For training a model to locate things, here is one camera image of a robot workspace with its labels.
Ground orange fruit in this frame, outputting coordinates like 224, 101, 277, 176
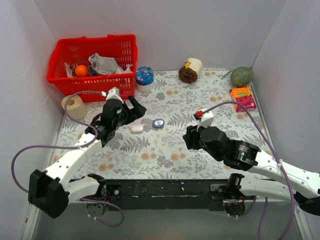
74, 65, 89, 78

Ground floral table mat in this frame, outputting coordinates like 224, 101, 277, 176
48, 69, 280, 180

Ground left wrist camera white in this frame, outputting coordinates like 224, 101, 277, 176
101, 87, 124, 104

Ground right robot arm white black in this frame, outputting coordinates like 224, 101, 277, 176
182, 126, 320, 216

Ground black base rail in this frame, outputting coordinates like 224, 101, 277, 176
74, 174, 256, 217

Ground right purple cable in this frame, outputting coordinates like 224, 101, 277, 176
203, 101, 296, 240

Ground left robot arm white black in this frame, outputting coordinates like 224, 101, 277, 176
28, 95, 147, 219

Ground lavender earbud charging case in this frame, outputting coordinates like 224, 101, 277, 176
152, 118, 165, 129

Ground green textured melon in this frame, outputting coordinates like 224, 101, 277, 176
221, 66, 253, 88

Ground white earbud charging case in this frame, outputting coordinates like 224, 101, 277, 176
130, 125, 144, 134

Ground beige paper roll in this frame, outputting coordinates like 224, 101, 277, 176
66, 95, 88, 120

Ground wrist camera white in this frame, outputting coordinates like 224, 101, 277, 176
194, 108, 214, 132
101, 87, 124, 104

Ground blue white wipes tub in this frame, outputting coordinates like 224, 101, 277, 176
135, 66, 155, 93

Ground white pump bottle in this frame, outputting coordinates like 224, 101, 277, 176
123, 64, 133, 74

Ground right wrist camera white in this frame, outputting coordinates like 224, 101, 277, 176
194, 108, 214, 132

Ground brown cream towel roll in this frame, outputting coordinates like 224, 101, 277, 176
178, 57, 204, 84

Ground red plastic shopping basket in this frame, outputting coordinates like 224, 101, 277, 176
46, 34, 138, 103

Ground orange pink sponge box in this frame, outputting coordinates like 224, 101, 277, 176
229, 86, 257, 111

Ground crumpled grey plastic bag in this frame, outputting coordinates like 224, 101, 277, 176
88, 53, 124, 75

